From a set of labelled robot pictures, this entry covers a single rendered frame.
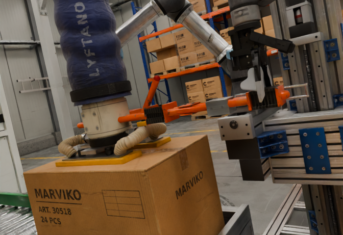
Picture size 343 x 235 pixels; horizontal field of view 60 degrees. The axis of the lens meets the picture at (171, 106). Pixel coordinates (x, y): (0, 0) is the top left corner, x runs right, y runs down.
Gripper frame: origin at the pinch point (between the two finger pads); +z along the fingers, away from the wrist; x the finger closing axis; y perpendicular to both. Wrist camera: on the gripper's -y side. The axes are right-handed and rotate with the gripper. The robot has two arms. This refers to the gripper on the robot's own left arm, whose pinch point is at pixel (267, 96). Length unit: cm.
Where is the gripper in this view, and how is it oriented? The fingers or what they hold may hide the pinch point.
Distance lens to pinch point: 84.3
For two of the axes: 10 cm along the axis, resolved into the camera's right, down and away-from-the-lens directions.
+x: -5.2, 1.5, -8.4
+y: -8.3, 1.3, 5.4
